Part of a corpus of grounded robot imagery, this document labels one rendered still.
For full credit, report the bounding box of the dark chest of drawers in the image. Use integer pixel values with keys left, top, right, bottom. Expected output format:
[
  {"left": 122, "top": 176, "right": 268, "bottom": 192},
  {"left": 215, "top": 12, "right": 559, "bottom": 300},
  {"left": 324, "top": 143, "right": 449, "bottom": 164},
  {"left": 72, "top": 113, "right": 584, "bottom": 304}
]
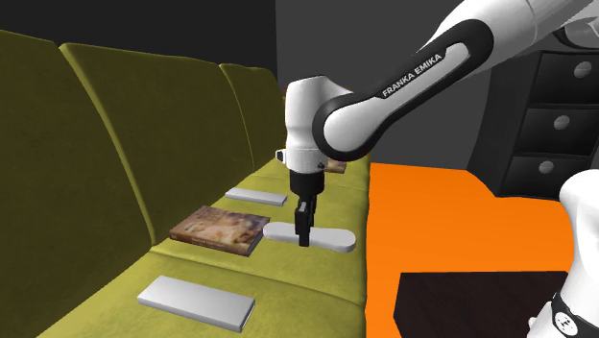
[{"left": 466, "top": 45, "right": 599, "bottom": 202}]

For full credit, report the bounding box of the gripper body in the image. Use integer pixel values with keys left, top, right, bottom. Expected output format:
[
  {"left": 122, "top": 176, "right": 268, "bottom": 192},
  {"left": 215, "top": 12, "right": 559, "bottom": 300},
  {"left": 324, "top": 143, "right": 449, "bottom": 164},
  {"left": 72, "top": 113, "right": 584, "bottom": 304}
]
[{"left": 288, "top": 169, "right": 325, "bottom": 213}]

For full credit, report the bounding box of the brown picture cover book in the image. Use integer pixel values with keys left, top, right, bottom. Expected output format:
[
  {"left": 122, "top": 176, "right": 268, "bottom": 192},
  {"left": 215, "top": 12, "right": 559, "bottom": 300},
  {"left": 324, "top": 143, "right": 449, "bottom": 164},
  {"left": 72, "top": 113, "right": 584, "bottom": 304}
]
[{"left": 168, "top": 205, "right": 272, "bottom": 258}]

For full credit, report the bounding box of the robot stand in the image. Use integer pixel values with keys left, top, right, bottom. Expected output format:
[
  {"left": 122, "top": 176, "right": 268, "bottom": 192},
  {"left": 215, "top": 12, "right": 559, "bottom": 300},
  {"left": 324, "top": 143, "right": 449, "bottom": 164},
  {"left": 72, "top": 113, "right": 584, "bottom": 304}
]
[{"left": 392, "top": 270, "right": 571, "bottom": 338}]

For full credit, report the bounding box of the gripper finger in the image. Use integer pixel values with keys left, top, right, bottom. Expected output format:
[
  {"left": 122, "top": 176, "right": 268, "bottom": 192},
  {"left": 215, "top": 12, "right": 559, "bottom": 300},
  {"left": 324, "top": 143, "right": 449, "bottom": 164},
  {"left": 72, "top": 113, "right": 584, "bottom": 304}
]
[{"left": 294, "top": 201, "right": 313, "bottom": 249}]

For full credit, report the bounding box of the large white flat tablet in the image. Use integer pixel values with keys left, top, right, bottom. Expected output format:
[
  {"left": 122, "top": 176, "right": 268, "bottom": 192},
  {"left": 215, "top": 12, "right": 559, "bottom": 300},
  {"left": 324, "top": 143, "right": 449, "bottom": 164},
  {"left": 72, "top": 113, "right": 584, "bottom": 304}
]
[{"left": 136, "top": 274, "right": 257, "bottom": 334}]

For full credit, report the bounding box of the small brown cover book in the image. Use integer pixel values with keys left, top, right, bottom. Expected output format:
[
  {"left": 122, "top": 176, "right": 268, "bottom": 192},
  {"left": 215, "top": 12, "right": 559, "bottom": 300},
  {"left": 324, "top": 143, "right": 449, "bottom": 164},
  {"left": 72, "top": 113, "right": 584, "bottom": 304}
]
[{"left": 324, "top": 158, "right": 348, "bottom": 176}]

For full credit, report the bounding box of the small white flat tablet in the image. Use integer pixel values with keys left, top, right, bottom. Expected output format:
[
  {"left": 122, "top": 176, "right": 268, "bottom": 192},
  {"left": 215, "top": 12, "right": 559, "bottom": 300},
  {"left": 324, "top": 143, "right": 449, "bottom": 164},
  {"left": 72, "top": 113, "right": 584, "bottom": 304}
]
[{"left": 224, "top": 186, "right": 289, "bottom": 208}]

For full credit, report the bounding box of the white flat oblong remote control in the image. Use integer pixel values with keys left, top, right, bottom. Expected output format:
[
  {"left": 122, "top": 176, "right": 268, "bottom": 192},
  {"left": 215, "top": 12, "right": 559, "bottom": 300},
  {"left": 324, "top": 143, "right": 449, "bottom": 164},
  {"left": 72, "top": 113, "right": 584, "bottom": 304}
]
[{"left": 262, "top": 221, "right": 357, "bottom": 254}]

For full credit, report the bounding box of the olive green sofa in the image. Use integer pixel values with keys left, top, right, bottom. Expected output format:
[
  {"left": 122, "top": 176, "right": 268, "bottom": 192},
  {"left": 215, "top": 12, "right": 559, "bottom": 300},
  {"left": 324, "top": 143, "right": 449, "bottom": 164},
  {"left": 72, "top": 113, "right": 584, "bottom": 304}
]
[{"left": 0, "top": 29, "right": 372, "bottom": 338}]

